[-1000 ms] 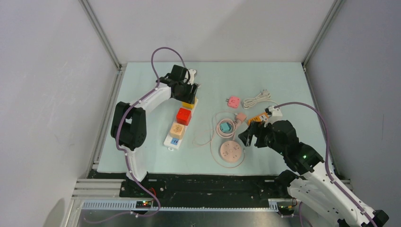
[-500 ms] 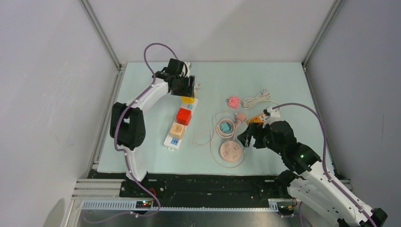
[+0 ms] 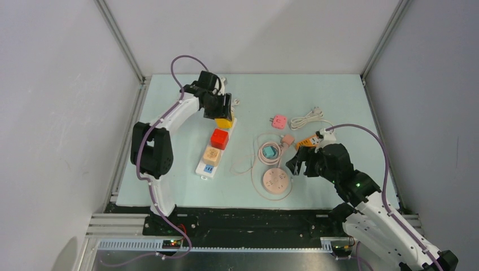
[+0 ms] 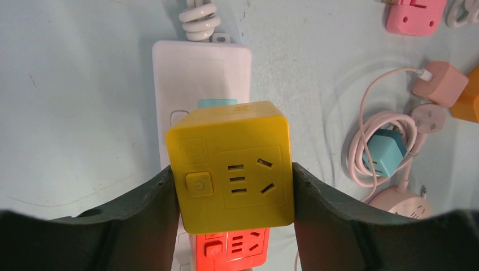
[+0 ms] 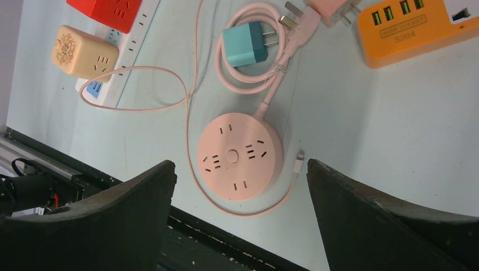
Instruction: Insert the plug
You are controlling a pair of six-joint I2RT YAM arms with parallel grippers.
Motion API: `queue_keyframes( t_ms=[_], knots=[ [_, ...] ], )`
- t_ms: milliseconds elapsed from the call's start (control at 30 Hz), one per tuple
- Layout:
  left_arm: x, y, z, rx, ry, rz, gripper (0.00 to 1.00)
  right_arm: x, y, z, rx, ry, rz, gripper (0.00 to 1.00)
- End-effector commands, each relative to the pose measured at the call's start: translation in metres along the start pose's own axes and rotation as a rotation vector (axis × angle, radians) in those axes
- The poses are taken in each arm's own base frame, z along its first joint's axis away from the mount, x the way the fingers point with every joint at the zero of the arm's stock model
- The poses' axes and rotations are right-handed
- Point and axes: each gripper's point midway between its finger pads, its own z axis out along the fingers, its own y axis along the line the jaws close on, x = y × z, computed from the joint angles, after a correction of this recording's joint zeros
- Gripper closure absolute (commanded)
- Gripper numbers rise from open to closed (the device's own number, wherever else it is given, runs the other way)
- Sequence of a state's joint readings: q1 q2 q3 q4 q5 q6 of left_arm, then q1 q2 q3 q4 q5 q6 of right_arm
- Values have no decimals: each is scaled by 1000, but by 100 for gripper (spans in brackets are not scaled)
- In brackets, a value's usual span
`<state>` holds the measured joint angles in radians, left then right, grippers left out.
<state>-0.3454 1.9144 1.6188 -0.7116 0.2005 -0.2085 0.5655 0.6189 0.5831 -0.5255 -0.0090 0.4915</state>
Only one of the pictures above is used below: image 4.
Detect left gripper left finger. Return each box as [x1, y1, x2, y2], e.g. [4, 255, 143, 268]
[1, 168, 180, 270]

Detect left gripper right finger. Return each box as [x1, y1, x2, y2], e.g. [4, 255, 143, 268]
[292, 163, 478, 270]

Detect pink round power strip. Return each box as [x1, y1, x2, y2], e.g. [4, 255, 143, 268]
[369, 187, 433, 219]

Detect red cube socket adapter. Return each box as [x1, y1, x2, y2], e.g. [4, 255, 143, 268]
[189, 228, 271, 270]

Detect teal cube socket adapter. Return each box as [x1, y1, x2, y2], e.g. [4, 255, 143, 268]
[367, 129, 407, 177]

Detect yellow cube socket adapter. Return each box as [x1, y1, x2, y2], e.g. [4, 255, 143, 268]
[166, 100, 295, 234]

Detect white multicolour power strip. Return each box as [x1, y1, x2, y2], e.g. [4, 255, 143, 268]
[151, 0, 253, 271]

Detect orange power strip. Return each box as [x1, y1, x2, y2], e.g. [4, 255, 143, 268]
[450, 66, 479, 123]

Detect small pink plug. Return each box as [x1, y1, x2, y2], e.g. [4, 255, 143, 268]
[412, 61, 469, 108]

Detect pink square plug adapter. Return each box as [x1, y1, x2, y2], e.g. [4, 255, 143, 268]
[383, 0, 447, 37]

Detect light green table mat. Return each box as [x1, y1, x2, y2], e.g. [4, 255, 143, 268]
[1, 1, 478, 270]

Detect pink coiled cable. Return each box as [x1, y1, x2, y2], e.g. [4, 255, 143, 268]
[346, 104, 448, 203]

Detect white bundled cable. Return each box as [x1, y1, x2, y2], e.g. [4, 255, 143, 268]
[446, 0, 479, 29]

